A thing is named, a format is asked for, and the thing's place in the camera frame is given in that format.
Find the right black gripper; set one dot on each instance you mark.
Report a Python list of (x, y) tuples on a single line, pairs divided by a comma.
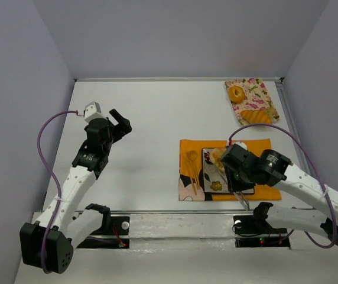
[(237, 180)]

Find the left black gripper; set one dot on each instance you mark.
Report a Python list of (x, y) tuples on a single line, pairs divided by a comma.
[(113, 128)]

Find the metal tongs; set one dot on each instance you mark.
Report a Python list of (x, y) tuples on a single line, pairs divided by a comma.
[(240, 196)]

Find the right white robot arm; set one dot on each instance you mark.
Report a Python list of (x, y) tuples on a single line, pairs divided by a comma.
[(322, 216)]

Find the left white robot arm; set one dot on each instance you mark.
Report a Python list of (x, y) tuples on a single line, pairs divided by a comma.
[(49, 242)]

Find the striped orange bread loaf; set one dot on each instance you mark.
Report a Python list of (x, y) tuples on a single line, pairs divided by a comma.
[(257, 116)]

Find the round orange donut bread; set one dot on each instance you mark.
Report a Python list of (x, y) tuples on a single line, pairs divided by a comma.
[(236, 94)]

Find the square floral ceramic plate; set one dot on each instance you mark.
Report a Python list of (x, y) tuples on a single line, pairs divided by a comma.
[(214, 180)]

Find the orange plastic spoon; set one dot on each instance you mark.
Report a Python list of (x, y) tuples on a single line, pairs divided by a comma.
[(192, 156)]

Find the orange placemat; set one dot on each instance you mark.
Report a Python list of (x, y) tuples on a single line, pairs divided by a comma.
[(185, 190)]

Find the floral cloth mat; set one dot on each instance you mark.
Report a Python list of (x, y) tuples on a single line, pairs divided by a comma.
[(256, 97)]

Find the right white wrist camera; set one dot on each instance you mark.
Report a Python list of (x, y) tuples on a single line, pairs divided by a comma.
[(240, 145)]

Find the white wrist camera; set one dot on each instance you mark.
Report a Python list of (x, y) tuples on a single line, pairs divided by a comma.
[(92, 111), (240, 145)]

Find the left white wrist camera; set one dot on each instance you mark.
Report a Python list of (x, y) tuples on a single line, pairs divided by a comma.
[(92, 111)]

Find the aluminium table edge rail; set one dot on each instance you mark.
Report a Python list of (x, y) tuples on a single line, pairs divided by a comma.
[(157, 79)]

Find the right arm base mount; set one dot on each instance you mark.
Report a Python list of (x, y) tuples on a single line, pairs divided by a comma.
[(251, 235)]

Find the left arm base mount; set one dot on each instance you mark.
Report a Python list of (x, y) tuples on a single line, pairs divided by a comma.
[(116, 236)]

